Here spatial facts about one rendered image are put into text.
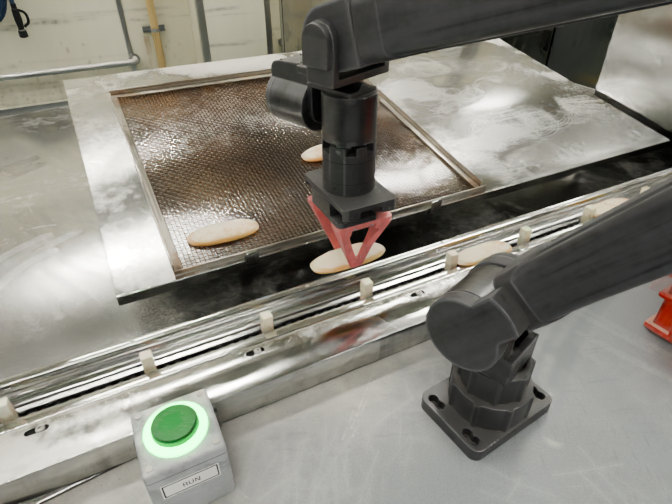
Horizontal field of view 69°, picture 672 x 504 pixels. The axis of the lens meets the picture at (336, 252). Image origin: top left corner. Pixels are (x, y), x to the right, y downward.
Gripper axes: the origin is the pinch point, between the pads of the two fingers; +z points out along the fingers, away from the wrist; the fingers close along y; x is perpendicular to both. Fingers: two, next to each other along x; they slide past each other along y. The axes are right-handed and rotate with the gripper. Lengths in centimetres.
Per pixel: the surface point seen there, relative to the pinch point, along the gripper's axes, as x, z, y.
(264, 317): -11.3, 5.8, 0.1
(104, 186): -24.4, -0.1, -32.1
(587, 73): 259, 51, -166
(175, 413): -23.7, 2.4, 11.9
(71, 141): -29, 10, -81
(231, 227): -10.2, 1.9, -15.0
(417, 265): 12.5, 7.8, -2.2
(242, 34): 93, 43, -341
